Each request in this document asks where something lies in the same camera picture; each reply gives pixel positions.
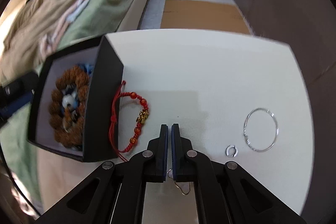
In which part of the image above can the small silver ring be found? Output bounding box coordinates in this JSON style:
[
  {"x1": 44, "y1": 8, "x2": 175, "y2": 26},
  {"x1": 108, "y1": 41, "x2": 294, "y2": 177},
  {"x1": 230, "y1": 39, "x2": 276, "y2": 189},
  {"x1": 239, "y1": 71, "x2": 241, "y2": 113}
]
[{"x1": 225, "y1": 144, "x2": 238, "y2": 158}]

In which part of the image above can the grey stone bead bracelet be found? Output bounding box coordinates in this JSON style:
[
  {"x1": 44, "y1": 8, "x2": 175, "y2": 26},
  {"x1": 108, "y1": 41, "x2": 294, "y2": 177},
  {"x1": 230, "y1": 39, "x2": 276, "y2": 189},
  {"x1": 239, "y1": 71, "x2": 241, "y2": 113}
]
[{"x1": 60, "y1": 83, "x2": 79, "y2": 132}]

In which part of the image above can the black jewelry box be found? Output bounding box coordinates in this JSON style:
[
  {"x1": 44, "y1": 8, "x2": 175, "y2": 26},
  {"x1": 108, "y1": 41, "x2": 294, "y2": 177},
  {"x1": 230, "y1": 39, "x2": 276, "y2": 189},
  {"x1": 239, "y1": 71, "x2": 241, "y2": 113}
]
[{"x1": 27, "y1": 35, "x2": 123, "y2": 162}]

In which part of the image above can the red string bracelet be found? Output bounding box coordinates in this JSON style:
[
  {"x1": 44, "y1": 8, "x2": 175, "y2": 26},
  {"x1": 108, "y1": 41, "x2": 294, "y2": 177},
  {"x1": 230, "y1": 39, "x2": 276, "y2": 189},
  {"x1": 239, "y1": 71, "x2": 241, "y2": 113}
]
[{"x1": 109, "y1": 80, "x2": 150, "y2": 162}]

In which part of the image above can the brown wooden bead bracelet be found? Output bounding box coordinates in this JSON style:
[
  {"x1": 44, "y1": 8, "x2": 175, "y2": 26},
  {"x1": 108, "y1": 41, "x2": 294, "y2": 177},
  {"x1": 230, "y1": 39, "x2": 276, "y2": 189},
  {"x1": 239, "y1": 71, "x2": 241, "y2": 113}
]
[{"x1": 48, "y1": 65, "x2": 91, "y2": 148}]

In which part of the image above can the thin silver bangle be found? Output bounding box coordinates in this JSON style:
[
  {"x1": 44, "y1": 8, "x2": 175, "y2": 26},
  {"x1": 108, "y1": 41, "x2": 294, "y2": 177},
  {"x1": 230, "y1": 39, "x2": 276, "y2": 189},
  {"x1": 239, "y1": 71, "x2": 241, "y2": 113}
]
[{"x1": 243, "y1": 107, "x2": 280, "y2": 153}]

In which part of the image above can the pink white plush cloth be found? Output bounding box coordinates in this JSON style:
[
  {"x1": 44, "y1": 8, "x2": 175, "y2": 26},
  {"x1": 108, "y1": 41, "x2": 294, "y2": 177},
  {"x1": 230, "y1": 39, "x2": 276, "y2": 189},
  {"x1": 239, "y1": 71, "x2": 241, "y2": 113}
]
[{"x1": 39, "y1": 0, "x2": 90, "y2": 61}]

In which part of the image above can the beige blanket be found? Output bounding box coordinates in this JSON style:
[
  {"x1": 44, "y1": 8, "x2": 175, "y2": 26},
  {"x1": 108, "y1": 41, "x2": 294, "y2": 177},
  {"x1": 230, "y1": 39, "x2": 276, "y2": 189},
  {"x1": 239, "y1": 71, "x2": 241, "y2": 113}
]
[{"x1": 1, "y1": 0, "x2": 77, "y2": 84}]

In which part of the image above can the white low table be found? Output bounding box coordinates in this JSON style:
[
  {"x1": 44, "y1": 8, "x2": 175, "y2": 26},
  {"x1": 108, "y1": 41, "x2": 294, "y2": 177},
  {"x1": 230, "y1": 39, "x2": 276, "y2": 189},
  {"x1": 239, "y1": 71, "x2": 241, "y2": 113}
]
[{"x1": 41, "y1": 30, "x2": 313, "y2": 223}]

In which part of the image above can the green bed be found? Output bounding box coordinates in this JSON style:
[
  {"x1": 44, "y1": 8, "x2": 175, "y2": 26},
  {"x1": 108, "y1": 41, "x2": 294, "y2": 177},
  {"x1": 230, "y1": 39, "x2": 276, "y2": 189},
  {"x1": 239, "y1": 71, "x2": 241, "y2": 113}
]
[{"x1": 0, "y1": 0, "x2": 156, "y2": 204}]

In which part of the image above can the flattened cardboard on floor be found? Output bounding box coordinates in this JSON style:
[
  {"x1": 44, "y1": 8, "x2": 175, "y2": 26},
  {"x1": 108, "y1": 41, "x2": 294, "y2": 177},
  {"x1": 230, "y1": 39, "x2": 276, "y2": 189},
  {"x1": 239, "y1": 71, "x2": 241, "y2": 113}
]
[{"x1": 161, "y1": 0, "x2": 250, "y2": 35}]

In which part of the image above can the dark wooden wardrobe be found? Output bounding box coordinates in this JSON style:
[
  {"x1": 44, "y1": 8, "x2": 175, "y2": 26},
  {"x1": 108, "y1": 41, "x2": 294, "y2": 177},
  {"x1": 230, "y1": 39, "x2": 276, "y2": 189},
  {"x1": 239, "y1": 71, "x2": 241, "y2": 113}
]
[{"x1": 234, "y1": 0, "x2": 335, "y2": 222}]

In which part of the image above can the black cable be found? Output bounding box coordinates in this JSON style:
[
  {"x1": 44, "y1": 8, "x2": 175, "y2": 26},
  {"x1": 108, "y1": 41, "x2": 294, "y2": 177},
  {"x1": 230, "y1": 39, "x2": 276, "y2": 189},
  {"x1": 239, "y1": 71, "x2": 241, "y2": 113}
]
[{"x1": 0, "y1": 150, "x2": 43, "y2": 217}]

